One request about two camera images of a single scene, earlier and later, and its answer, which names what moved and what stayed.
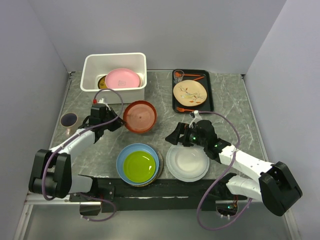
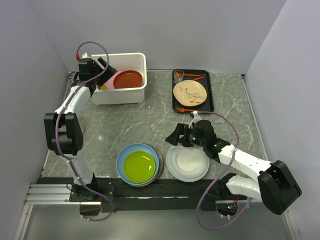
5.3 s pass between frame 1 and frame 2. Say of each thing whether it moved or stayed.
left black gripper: moved
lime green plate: stayed
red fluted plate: moved
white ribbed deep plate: stayed
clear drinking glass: stayed
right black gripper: stayed
